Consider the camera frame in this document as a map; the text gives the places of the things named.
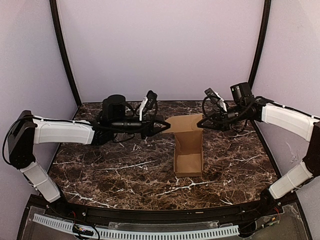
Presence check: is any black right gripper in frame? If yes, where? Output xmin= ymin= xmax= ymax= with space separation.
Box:
xmin=197 ymin=104 xmax=245 ymax=133

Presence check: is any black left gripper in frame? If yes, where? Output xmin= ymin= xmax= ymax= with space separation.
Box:
xmin=111 ymin=112 xmax=171 ymax=141

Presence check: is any brown cardboard box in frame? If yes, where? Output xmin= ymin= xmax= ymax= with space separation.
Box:
xmin=164 ymin=114 xmax=204 ymax=178

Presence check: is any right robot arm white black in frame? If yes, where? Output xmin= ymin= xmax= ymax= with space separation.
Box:
xmin=197 ymin=82 xmax=320 ymax=217

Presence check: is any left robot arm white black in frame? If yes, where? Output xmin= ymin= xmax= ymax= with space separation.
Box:
xmin=2 ymin=90 xmax=171 ymax=218

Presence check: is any right small circuit board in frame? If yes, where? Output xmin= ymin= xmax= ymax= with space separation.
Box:
xmin=261 ymin=215 xmax=281 ymax=228

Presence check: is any small circuit board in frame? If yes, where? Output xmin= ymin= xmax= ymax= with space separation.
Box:
xmin=261 ymin=215 xmax=281 ymax=228
xmin=72 ymin=224 xmax=94 ymax=238

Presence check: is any left small circuit board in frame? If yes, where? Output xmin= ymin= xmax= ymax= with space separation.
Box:
xmin=72 ymin=224 xmax=94 ymax=238

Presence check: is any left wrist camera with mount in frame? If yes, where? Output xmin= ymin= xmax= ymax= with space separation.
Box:
xmin=138 ymin=90 xmax=158 ymax=121

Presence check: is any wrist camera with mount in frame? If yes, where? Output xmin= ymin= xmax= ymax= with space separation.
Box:
xmin=204 ymin=88 xmax=227 ymax=113
xmin=138 ymin=90 xmax=158 ymax=121

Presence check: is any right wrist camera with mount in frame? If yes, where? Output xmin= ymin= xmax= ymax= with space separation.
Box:
xmin=204 ymin=88 xmax=227 ymax=113

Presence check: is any black front table rail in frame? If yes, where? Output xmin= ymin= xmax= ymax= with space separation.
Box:
xmin=23 ymin=193 xmax=303 ymax=226

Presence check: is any right black frame post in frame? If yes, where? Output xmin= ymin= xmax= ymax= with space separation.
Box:
xmin=248 ymin=0 xmax=272 ymax=89

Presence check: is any black frame post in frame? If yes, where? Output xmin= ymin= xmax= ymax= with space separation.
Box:
xmin=49 ymin=0 xmax=82 ymax=108
xmin=248 ymin=0 xmax=272 ymax=89

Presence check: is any white slotted cable duct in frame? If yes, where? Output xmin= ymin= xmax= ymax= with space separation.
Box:
xmin=32 ymin=213 xmax=240 ymax=240

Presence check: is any left black frame post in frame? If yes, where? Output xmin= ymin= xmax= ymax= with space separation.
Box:
xmin=49 ymin=0 xmax=82 ymax=108

